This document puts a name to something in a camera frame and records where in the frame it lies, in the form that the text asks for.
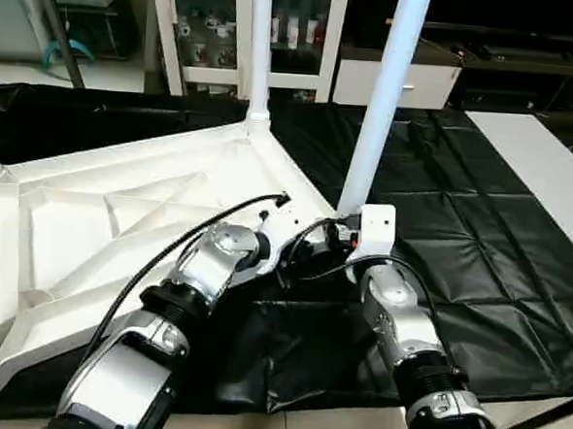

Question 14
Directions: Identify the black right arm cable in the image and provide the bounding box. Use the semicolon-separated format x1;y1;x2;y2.
273;214;443;327

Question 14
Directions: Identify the light blue stand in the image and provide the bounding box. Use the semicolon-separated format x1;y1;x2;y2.
41;34;99;73

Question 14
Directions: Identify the white drawer unit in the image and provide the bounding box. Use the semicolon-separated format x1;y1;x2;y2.
332;57;462;115

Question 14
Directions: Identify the white glass door cabinet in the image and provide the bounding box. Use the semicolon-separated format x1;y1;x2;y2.
143;0;350;107

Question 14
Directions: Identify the black metal table frame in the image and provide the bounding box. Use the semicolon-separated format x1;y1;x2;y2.
492;387;573;429

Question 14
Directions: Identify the black mat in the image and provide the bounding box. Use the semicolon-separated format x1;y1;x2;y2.
0;79;573;429

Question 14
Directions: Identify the white flat board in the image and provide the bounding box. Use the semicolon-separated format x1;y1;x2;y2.
456;109;573;272

